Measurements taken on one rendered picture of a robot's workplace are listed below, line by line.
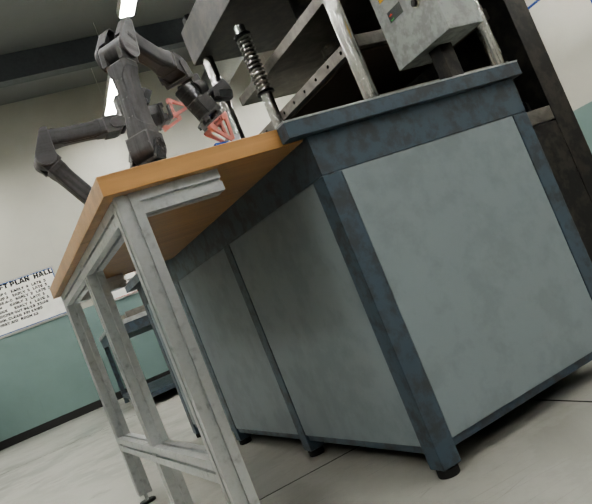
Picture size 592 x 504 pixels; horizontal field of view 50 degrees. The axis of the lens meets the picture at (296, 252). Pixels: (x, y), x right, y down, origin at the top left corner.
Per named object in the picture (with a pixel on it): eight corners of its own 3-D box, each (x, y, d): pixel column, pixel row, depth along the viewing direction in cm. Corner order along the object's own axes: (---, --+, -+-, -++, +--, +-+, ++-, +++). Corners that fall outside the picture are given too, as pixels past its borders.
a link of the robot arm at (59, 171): (123, 217, 210) (43, 150, 204) (127, 212, 204) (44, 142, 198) (111, 231, 207) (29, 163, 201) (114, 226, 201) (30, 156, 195)
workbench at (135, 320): (142, 410, 552) (105, 315, 557) (123, 404, 727) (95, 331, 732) (216, 378, 578) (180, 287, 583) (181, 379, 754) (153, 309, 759)
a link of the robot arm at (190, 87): (195, 108, 188) (179, 90, 187) (208, 95, 185) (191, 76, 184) (186, 112, 182) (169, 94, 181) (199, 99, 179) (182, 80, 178)
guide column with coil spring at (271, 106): (339, 277, 298) (235, 24, 305) (333, 279, 303) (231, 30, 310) (348, 273, 300) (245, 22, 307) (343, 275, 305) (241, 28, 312)
